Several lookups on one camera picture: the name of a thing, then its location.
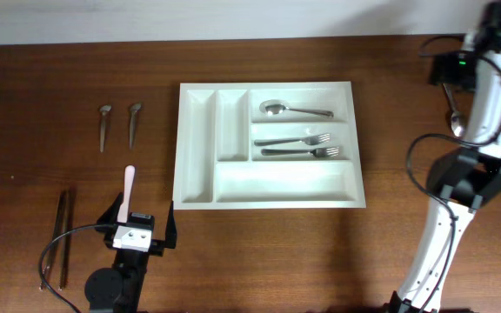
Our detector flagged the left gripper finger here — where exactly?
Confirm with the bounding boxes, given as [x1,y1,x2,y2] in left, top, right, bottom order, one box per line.
[164,202,177,249]
[96,192,124,232]

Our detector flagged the metal tongs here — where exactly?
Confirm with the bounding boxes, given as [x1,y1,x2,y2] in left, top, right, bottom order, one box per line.
[39,190,72,290]

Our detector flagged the metal fork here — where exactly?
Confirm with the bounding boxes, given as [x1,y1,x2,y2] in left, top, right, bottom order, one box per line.
[254,133,331,147]
[261,147,340,158]

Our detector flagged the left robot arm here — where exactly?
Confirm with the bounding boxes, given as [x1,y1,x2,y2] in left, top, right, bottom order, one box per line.
[84,193,177,313]

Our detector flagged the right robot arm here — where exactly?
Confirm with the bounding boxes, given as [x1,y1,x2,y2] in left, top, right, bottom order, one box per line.
[384,0,501,313]

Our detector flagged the pink plastic knife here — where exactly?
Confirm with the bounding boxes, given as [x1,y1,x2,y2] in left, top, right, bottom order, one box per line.
[117,165,136,223]

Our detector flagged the small metal spoon left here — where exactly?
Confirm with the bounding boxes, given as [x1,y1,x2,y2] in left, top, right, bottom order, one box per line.
[99,104,111,153]

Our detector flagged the small metal spoon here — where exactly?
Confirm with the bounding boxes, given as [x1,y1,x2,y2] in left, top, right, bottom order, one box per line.
[129,103,143,150]
[99,104,111,153]

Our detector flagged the small metal spoon right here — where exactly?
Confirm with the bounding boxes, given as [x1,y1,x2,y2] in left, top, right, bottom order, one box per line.
[129,103,143,150]

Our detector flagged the white plastic cutlery tray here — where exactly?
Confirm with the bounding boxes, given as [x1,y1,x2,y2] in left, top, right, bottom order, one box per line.
[173,82,366,210]

